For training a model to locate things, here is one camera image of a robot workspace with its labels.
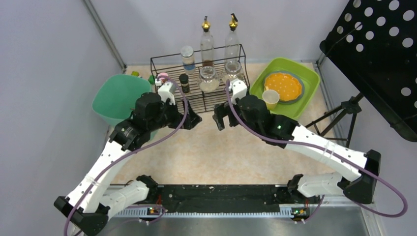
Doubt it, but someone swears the yellow ceramic mug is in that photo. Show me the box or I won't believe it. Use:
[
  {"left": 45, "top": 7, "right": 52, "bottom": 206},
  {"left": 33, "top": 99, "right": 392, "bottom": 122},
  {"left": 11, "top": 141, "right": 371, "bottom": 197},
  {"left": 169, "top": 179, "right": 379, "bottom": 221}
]
[{"left": 262, "top": 89, "right": 280, "bottom": 110}]

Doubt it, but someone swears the pink lid spice jar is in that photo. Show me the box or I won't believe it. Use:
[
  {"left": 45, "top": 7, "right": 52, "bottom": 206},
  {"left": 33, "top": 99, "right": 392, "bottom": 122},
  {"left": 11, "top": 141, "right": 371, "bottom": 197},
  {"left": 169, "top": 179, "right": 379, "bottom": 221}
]
[{"left": 157, "top": 72, "right": 169, "bottom": 80}]

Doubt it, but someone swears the yellow polka dot plate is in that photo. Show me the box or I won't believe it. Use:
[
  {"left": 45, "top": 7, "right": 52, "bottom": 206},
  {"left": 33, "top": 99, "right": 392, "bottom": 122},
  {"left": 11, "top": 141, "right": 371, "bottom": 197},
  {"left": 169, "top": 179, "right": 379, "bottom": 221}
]
[{"left": 264, "top": 72, "right": 303, "bottom": 103}]

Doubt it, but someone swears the clear glass jar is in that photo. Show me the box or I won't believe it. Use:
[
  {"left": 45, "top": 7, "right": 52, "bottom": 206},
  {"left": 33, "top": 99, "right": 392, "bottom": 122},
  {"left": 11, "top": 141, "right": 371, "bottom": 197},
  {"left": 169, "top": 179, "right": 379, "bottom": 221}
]
[
  {"left": 221, "top": 61, "right": 244, "bottom": 83},
  {"left": 199, "top": 66, "right": 220, "bottom": 92}
]

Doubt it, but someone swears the black lid spice jar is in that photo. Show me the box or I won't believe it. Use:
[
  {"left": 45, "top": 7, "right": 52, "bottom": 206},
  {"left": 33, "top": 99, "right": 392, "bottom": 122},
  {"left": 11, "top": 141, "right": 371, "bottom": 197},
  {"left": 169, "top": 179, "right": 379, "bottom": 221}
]
[{"left": 179, "top": 73, "right": 190, "bottom": 94}]

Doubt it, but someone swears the grey blue round plate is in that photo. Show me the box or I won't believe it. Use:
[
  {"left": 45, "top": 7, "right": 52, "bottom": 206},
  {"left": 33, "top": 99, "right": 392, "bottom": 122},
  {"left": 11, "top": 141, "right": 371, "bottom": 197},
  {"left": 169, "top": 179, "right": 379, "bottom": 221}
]
[{"left": 262, "top": 70, "right": 306, "bottom": 105}]

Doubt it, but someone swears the silver lid labelled jar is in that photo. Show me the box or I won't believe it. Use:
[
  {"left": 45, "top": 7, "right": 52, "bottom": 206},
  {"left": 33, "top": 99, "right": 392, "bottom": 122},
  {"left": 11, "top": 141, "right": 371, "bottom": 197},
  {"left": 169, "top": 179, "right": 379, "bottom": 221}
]
[{"left": 180, "top": 45, "right": 195, "bottom": 75}]

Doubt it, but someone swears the oil bottle brown liquid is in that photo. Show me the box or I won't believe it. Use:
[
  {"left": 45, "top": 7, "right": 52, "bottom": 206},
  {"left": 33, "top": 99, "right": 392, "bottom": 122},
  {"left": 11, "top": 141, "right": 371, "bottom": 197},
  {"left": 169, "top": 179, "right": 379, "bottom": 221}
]
[{"left": 224, "top": 13, "right": 240, "bottom": 63}]

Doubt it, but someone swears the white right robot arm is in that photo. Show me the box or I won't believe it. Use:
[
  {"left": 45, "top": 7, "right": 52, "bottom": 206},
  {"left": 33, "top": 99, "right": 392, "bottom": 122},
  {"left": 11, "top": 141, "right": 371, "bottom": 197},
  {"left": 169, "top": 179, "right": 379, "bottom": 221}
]
[{"left": 213, "top": 95, "right": 381, "bottom": 205}]

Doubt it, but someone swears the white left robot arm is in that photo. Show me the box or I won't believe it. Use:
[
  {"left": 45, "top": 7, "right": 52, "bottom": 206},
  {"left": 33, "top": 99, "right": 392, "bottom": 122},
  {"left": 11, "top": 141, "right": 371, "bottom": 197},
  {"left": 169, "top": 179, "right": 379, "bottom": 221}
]
[{"left": 54, "top": 92, "right": 202, "bottom": 236}]

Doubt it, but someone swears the green toy block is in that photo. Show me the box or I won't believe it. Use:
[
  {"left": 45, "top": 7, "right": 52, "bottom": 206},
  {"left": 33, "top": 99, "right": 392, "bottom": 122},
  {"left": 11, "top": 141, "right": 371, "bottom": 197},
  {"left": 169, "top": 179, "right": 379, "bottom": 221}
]
[{"left": 148, "top": 75, "right": 156, "bottom": 85}]

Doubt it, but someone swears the green plastic waste bin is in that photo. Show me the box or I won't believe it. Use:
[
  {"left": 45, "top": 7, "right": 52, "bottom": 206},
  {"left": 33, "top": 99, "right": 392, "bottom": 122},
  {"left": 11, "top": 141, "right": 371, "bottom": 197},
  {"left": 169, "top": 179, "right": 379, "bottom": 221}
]
[{"left": 91, "top": 74, "right": 152, "bottom": 127}]

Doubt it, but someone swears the lime green plastic basin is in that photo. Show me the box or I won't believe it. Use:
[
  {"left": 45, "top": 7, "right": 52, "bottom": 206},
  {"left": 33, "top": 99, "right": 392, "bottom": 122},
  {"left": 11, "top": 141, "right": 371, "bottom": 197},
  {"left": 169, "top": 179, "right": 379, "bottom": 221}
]
[{"left": 249, "top": 58, "right": 320, "bottom": 120}]

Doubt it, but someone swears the black perforated metal panel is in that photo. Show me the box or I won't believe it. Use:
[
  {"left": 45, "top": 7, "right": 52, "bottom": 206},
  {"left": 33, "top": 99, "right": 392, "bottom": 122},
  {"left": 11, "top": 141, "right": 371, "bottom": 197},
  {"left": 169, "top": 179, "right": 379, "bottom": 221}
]
[{"left": 320, "top": 0, "right": 417, "bottom": 142}]

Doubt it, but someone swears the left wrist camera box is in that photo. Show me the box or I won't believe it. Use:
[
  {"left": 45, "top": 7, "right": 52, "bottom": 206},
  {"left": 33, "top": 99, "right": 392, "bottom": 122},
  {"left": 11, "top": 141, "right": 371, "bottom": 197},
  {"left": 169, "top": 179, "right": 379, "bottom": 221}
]
[{"left": 155, "top": 79, "right": 177, "bottom": 105}]

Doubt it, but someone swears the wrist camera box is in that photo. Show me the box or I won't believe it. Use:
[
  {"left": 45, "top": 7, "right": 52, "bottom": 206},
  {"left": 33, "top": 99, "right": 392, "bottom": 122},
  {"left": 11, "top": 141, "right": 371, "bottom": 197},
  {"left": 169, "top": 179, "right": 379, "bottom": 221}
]
[
  {"left": 227, "top": 79, "right": 248, "bottom": 104},
  {"left": 155, "top": 79, "right": 177, "bottom": 105}
]

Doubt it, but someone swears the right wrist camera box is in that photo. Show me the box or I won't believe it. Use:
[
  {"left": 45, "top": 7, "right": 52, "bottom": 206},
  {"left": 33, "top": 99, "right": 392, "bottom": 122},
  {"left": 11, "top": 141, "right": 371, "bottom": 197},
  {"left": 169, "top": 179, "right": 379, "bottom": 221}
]
[{"left": 227, "top": 79, "right": 248, "bottom": 104}]

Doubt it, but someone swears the black wire dish rack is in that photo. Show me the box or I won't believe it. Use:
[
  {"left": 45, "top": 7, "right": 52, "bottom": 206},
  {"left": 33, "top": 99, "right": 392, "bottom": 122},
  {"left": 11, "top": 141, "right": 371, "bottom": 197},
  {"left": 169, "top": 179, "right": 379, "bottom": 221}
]
[{"left": 150, "top": 44, "right": 250, "bottom": 120}]

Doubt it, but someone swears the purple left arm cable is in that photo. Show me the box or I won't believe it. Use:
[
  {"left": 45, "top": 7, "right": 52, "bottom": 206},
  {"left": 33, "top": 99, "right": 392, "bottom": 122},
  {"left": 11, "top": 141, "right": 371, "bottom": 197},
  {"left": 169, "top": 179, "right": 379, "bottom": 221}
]
[{"left": 63, "top": 76, "right": 190, "bottom": 236}]

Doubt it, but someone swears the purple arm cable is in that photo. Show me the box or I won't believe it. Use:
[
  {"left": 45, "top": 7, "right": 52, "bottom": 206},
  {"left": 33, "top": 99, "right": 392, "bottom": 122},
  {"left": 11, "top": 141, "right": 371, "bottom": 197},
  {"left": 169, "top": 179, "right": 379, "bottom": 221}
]
[
  {"left": 63, "top": 76, "right": 190, "bottom": 236},
  {"left": 225, "top": 79, "right": 409, "bottom": 224}
]

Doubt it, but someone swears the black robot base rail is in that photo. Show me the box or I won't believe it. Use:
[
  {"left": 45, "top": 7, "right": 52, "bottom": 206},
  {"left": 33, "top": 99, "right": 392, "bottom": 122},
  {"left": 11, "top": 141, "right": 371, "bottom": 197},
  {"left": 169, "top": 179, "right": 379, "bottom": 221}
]
[{"left": 138, "top": 184, "right": 319, "bottom": 213}]

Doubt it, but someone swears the black camera tripod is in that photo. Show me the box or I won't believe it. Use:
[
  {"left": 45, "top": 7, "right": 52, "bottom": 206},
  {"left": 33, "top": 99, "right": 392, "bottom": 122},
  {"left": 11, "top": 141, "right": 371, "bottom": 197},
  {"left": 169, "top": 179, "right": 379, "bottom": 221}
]
[{"left": 305, "top": 92, "right": 364, "bottom": 148}]

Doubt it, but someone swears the aluminium frame post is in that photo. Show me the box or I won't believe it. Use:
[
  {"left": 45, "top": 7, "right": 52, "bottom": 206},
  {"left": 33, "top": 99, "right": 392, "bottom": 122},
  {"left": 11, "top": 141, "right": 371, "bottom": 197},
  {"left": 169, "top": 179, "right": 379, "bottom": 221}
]
[{"left": 81, "top": 0, "right": 127, "bottom": 73}]

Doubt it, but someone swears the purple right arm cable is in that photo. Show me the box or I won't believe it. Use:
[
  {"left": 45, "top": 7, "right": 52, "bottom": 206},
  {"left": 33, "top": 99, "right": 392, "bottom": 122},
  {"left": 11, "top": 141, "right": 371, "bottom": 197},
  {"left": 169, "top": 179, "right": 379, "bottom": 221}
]
[{"left": 225, "top": 79, "right": 409, "bottom": 224}]

